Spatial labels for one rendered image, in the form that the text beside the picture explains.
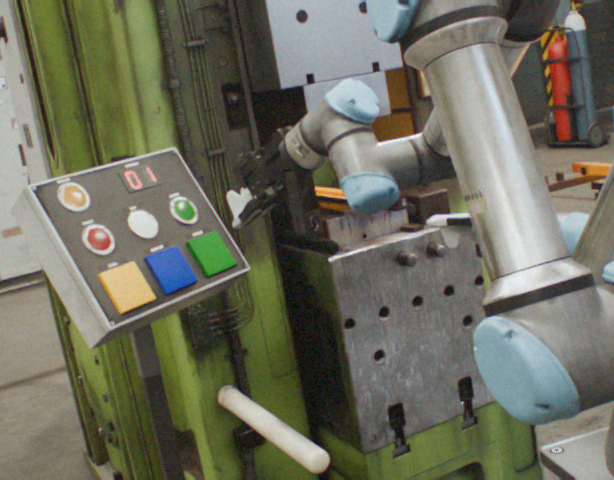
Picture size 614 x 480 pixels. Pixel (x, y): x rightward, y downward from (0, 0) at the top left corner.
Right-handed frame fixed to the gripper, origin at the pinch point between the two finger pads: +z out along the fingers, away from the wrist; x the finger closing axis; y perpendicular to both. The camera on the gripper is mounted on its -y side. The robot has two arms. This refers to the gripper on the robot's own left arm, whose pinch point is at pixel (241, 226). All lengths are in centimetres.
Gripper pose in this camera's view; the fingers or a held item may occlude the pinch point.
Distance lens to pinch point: 150.6
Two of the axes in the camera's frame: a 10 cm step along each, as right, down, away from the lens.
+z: -5.9, 4.9, 6.4
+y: -5.4, -8.3, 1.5
